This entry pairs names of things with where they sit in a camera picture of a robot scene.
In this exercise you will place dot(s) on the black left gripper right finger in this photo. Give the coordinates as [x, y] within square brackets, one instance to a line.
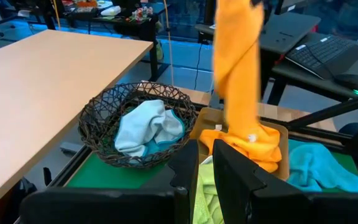
[291, 208]

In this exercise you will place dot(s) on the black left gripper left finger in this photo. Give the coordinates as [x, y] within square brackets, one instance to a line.
[104, 205]

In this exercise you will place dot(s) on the turquoise microfiber towel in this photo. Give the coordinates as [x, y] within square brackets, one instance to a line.
[315, 168]

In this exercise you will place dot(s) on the lime green microfiber towel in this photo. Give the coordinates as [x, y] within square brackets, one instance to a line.
[207, 193]

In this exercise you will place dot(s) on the light blue teal-edged towel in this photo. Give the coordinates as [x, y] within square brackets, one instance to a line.
[145, 124]

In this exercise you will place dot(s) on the orange microfiber towel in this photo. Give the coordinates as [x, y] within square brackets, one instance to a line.
[238, 62]
[259, 149]

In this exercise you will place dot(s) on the dark woven wicker basket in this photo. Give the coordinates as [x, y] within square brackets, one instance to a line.
[89, 130]

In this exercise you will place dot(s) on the beige wooden desk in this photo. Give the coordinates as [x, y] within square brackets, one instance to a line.
[42, 93]

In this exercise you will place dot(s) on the black computer mouse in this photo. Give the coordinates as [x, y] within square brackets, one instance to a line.
[351, 82]

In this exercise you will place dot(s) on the black keyboard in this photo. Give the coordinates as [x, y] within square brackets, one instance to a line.
[325, 53]

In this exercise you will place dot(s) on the black laptop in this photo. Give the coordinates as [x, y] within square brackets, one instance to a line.
[291, 34]

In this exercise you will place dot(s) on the black background table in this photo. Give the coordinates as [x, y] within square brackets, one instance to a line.
[129, 28]

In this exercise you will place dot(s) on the black diagonal frame brace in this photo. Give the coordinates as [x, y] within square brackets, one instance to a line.
[331, 112]

